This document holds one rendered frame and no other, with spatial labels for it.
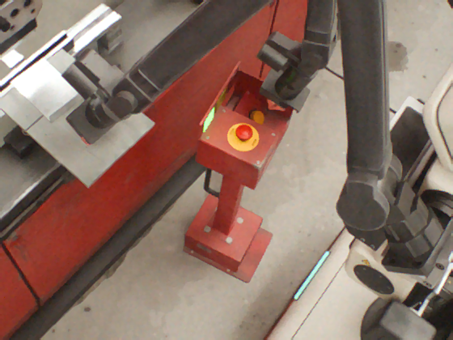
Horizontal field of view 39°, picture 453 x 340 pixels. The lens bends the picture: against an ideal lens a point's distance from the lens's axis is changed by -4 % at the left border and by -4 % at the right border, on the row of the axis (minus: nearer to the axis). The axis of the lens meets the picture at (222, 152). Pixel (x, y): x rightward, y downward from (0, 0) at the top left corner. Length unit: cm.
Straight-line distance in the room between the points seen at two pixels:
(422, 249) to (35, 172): 78
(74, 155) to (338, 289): 99
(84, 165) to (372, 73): 61
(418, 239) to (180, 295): 129
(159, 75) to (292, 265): 138
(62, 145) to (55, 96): 11
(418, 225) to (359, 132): 18
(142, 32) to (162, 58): 61
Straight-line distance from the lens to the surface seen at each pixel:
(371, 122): 87
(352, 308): 194
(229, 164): 153
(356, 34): 80
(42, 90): 132
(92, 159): 123
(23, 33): 127
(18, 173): 138
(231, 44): 174
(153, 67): 96
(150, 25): 156
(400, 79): 271
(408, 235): 99
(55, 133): 127
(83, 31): 144
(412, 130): 130
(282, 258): 224
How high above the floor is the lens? 209
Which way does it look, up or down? 62 degrees down
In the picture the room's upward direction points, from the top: 10 degrees clockwise
